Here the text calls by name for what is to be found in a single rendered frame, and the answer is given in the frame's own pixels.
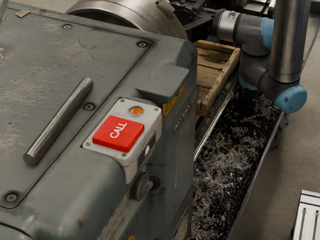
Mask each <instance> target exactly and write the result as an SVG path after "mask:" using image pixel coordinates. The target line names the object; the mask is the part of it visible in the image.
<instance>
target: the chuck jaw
mask: <svg viewBox="0 0 320 240"><path fill-rule="evenodd" d="M155 4H156V5H157V6H156V7H157V8H158V9H159V10H161V11H162V12H163V13H164V14H165V15H166V16H167V18H168V19H169V18H170V19H172V17H171V15H172V13H173V12H174V11H175V9H174V8H173V7H172V6H171V5H170V4H169V3H168V2H167V1H166V0H161V1H160V3H159V4H157V3H155Z"/></svg>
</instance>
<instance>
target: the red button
mask: <svg viewBox="0 0 320 240"><path fill-rule="evenodd" d="M143 132H144V124H141V123H138V122H134V121H131V120H126V119H123V118H119V117H115V116H112V115H110V116H108V118H107V119H106V120H105V121H104V123H103V124H102V125H101V127H100V128H99V129H98V130H97V132H96V133H95V134H94V135H93V137H92V143H94V144H98V145H101V146H104V147H108V148H111V149H115V150H119V151H122V152H125V153H129V151H130V150H131V149H132V147H133V146H134V144H135V143H136V141H137V140H138V139H139V137H140V136H141V134H142V133H143Z"/></svg>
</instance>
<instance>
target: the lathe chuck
mask: <svg viewBox="0 0 320 240"><path fill-rule="evenodd" d="M86 1H93V0H78V1H77V2H76V3H75V4H74V5H73V6H75V5H77V4H79V3H82V2H86ZM100 1H107V2H112V3H116V4H119V5H121V6H124V7H126V8H128V9H130V10H132V11H134V12H135V13H137V14H139V15H140V16H142V17H143V18H144V19H145V20H146V21H148V22H149V23H150V24H151V25H152V26H153V27H154V28H155V29H156V30H157V32H158V33H159V34H162V35H166V36H171V37H175V38H179V39H184V40H188V37H187V34H186V32H185V30H184V28H183V26H182V24H181V23H180V21H179V19H178V18H177V17H176V15H175V14H172V15H171V17H172V19H170V18H169V19H168V18H167V16H166V15H165V14H164V13H163V12H162V11H161V10H159V9H158V8H157V7H156V6H157V5H156V4H155V3H157V4H159V3H160V1H161V0H100ZM73 6H71V7H73Z"/></svg>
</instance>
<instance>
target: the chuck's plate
mask: <svg viewBox="0 0 320 240"><path fill-rule="evenodd" d="M65 13H66V14H70V15H75V16H79V17H84V18H88V19H93V20H98V21H103V22H107V23H112V24H116V25H121V26H125V27H129V28H134V29H138V30H144V31H148V32H153V33H157V34H159V33H158V32H157V30H156V29H155V28H154V27H153V26H152V25H151V24H150V23H149V22H148V21H146V20H145V19H144V18H143V17H142V16H140V15H139V14H137V13H135V12H134V11H132V10H130V9H128V8H126V7H124V6H121V5H119V4H116V3H112V2H107V1H100V0H93V1H86V2H82V3H79V4H77V5H75V6H73V7H71V8H70V9H68V10H67V11H66V12H65Z"/></svg>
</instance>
